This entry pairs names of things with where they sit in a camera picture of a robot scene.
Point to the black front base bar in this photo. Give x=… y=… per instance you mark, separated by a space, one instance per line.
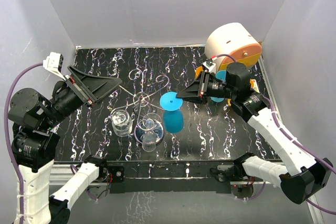
x=167 y=176

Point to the clear ribbed wine glass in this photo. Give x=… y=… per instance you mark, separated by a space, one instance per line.
x=149 y=123

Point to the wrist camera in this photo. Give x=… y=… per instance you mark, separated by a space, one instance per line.
x=53 y=63
x=210 y=65

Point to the chrome wire glass rack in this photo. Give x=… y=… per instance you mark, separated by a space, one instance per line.
x=140 y=101

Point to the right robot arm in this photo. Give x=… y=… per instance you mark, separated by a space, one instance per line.
x=301 y=174

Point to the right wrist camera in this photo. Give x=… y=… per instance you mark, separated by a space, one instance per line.
x=210 y=65

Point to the blue wine glass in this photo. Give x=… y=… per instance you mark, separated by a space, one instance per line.
x=219 y=75
x=172 y=117

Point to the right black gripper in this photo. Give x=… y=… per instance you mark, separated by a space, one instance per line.
x=197 y=92

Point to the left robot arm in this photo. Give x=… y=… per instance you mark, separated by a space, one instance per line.
x=34 y=143

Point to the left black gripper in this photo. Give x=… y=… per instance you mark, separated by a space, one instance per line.
x=94 y=87

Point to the cream switch box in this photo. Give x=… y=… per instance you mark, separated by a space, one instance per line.
x=254 y=85

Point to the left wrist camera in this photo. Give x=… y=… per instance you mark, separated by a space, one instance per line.
x=53 y=63

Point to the white and orange appliance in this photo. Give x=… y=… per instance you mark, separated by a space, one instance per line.
x=232 y=42

